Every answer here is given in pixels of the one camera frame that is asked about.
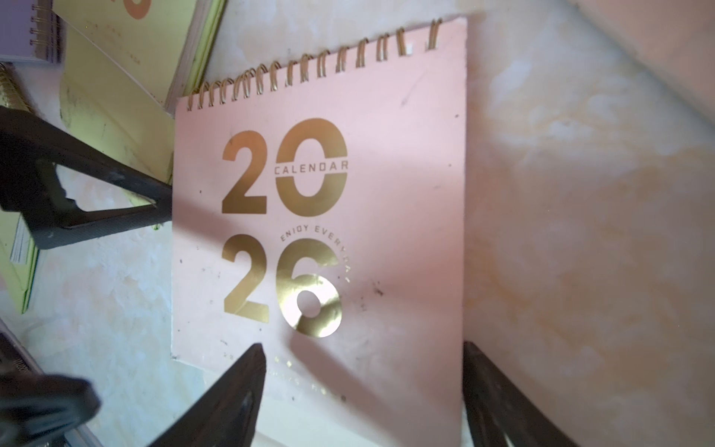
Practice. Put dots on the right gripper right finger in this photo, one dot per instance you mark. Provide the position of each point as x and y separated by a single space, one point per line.
498 413

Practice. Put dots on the purple calendar near shelf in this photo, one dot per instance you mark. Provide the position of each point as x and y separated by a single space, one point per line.
30 32

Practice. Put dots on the green calendar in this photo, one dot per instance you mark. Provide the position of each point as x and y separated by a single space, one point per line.
18 250
126 65

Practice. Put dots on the pink calendar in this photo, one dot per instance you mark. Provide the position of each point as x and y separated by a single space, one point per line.
672 38
319 211

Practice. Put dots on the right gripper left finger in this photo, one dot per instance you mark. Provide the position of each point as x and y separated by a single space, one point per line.
226 415

